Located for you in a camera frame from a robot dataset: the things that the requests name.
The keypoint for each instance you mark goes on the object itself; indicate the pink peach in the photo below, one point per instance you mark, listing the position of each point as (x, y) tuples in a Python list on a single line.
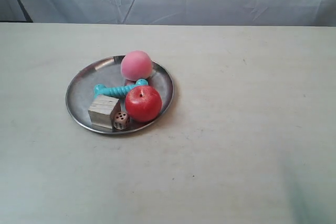
[(136, 65)]

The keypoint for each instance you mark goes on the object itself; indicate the round steel plate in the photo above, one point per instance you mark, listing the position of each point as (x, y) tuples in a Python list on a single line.
[(107, 71)]

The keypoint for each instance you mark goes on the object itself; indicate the teal bone toy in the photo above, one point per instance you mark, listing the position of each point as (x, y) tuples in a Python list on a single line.
[(117, 92)]

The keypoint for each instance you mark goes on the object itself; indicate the wooden die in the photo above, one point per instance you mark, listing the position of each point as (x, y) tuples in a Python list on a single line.
[(121, 120)]

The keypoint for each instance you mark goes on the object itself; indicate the red apple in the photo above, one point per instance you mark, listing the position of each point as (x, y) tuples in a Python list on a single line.
[(143, 103)]

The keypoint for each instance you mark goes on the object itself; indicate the wooden block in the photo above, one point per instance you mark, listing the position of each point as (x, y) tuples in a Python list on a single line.
[(102, 111)]

